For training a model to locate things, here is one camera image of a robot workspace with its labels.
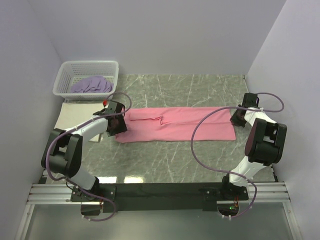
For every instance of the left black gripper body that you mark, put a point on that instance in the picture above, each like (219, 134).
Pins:
(120, 126)

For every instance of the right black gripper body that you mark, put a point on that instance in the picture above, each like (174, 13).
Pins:
(237, 119)

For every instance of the pink t shirt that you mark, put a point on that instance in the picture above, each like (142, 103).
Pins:
(175, 124)

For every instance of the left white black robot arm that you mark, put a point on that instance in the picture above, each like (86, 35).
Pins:
(62, 157)

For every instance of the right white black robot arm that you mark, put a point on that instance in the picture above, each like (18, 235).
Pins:
(264, 146)

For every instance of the purple t shirt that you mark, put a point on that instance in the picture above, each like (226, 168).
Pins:
(91, 85)

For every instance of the white plastic laundry basket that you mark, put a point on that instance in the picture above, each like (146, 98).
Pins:
(71, 72)

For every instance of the folded cream cloth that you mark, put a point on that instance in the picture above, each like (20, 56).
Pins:
(74, 114)

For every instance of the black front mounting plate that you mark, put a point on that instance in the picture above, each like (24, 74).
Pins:
(171, 196)

